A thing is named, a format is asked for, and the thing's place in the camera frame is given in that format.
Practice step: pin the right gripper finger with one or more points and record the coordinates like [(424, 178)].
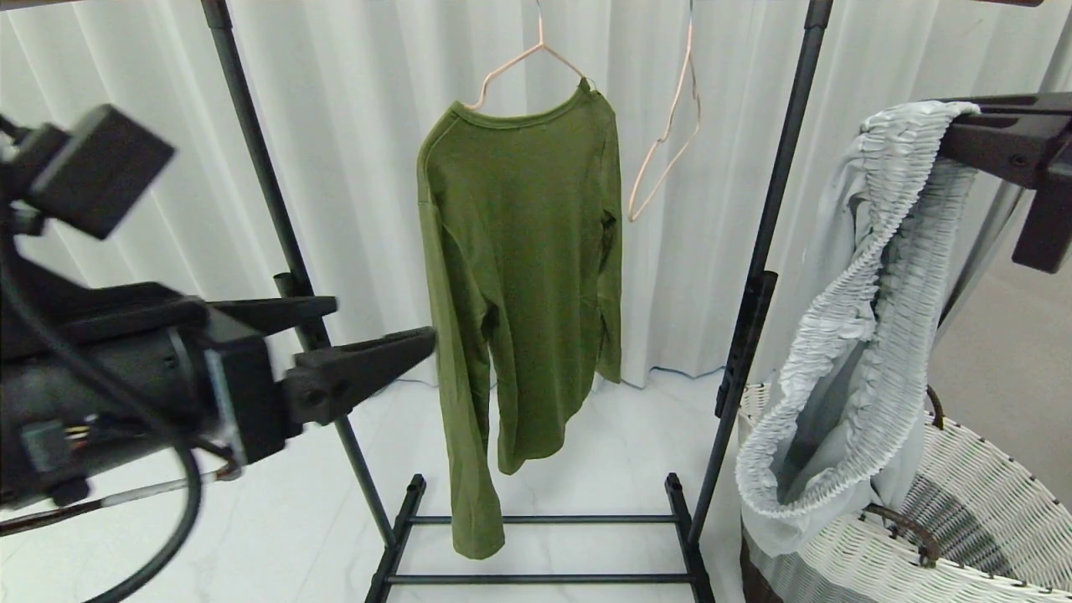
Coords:
[(1022, 105), (1005, 146)]

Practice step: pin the black clothes rack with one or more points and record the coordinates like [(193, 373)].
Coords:
[(251, 126)]

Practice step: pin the white curtain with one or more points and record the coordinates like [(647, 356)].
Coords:
[(335, 126)]

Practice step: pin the pink clothes hanger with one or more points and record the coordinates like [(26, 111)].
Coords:
[(542, 33), (689, 42)]

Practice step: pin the olive green printed T-shirt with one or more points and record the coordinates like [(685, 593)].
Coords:
[(519, 251)]

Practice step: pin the pale grey garment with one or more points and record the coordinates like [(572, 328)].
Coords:
[(854, 335)]

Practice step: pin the white laundry basket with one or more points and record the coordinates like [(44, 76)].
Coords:
[(988, 494)]

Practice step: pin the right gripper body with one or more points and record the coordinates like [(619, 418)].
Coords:
[(1051, 226)]

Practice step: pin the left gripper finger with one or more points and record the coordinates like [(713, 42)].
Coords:
[(352, 373), (268, 314)]

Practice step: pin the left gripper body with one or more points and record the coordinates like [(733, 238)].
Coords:
[(126, 377)]

